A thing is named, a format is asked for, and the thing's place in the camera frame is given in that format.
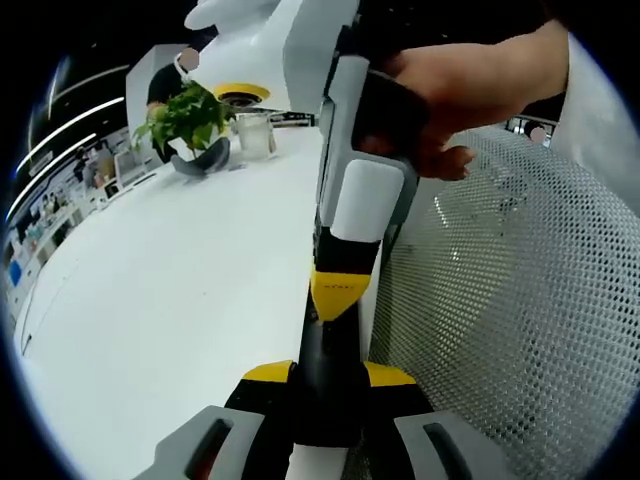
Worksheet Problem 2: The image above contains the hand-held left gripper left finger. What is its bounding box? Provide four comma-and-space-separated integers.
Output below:
133, 358, 297, 480

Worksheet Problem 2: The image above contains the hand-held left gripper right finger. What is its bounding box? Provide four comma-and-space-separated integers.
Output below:
361, 360, 482, 480

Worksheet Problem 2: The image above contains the black remote control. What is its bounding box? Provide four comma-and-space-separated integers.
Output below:
292, 310, 370, 449

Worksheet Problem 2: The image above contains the person's right hand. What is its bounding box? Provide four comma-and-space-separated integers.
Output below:
378, 37, 507, 181

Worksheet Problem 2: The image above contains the clear glass jar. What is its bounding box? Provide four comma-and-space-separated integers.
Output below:
234, 111, 277, 162

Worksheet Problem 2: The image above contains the green leafy plant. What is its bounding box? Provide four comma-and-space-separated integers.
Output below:
131, 81, 237, 165

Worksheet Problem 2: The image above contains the dark plant pot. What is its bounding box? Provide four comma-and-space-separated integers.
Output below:
169, 136, 232, 177

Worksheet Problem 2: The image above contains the white mesh chair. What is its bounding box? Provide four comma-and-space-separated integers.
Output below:
366, 127, 640, 480

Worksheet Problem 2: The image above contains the white open laptop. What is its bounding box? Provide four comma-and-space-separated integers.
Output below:
112, 148, 152, 187

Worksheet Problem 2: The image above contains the ceiling light strip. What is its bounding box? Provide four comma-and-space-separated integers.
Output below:
18, 96, 127, 172
5, 131, 100, 222

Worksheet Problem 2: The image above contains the white cabinet row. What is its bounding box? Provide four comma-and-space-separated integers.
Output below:
3, 194, 86, 306

